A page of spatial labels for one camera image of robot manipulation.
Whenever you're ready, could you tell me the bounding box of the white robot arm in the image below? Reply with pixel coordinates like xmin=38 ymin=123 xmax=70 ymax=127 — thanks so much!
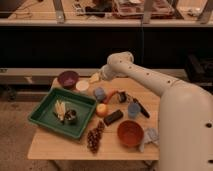
xmin=97 ymin=52 xmax=213 ymax=171

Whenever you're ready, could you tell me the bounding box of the white paper cup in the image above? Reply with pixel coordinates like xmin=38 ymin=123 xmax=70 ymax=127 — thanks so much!
xmin=76 ymin=80 xmax=89 ymax=92

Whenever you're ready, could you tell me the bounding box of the blue cup near carrot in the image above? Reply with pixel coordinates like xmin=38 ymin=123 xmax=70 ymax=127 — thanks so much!
xmin=93 ymin=87 xmax=106 ymax=102

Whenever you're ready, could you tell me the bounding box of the small dark metal cup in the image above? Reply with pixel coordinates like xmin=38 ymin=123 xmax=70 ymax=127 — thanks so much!
xmin=65 ymin=110 xmax=77 ymax=124

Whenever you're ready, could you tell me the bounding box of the light blue cup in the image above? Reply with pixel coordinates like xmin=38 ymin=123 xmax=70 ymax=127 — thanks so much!
xmin=128 ymin=102 xmax=140 ymax=119

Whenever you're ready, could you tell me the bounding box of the orange carrot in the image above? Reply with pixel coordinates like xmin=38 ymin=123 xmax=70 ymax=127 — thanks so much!
xmin=103 ymin=90 xmax=118 ymax=104

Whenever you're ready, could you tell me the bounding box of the purple bowl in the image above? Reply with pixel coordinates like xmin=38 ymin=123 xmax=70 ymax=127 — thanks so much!
xmin=57 ymin=70 xmax=79 ymax=89

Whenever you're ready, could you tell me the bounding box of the small black clip object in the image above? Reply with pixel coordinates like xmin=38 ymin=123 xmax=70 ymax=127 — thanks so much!
xmin=118 ymin=92 xmax=127 ymax=103

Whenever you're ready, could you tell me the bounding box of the yellow red apple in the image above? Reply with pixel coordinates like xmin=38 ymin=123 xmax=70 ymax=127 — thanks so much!
xmin=96 ymin=103 xmax=108 ymax=117

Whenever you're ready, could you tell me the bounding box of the wooden table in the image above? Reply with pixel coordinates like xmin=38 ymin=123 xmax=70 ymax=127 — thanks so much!
xmin=27 ymin=78 xmax=159 ymax=160

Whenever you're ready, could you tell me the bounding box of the black rectangular block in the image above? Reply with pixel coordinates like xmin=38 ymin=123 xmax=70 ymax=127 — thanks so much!
xmin=104 ymin=110 xmax=123 ymax=126

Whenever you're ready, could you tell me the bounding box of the pale corn cob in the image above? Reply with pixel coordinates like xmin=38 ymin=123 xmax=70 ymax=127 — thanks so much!
xmin=55 ymin=100 xmax=66 ymax=121

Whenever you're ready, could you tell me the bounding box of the green plastic tray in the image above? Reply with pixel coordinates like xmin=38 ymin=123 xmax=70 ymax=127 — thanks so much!
xmin=28 ymin=88 xmax=97 ymax=139

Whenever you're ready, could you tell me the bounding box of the black marker pen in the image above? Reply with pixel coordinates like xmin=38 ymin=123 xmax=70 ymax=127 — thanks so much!
xmin=133 ymin=98 xmax=150 ymax=118

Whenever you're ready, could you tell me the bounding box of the bunch of dark grapes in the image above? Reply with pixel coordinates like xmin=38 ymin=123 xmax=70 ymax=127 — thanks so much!
xmin=87 ymin=121 xmax=105 ymax=153

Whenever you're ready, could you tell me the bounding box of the orange bowl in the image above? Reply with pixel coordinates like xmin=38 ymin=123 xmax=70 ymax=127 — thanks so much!
xmin=117 ymin=120 xmax=144 ymax=148

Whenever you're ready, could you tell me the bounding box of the crumpled grey blue cloth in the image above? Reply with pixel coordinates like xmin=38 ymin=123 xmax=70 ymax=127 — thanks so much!
xmin=139 ymin=128 xmax=159 ymax=152

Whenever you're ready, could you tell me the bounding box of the cluttered background shelf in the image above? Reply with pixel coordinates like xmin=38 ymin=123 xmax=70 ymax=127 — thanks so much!
xmin=0 ymin=0 xmax=213 ymax=27

